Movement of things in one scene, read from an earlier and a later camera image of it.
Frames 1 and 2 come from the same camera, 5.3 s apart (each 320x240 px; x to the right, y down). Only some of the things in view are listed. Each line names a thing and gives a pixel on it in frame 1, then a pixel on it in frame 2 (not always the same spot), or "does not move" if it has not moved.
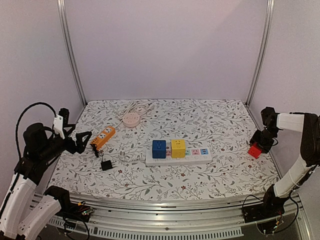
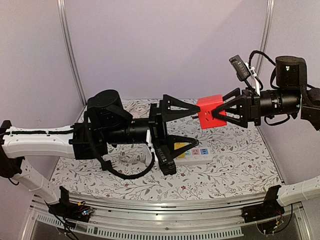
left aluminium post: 65,18 does not move
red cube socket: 255,150 → 207,104
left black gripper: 79,147 → 156,122
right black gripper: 261,141 → 249,106
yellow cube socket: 178,148 does not move
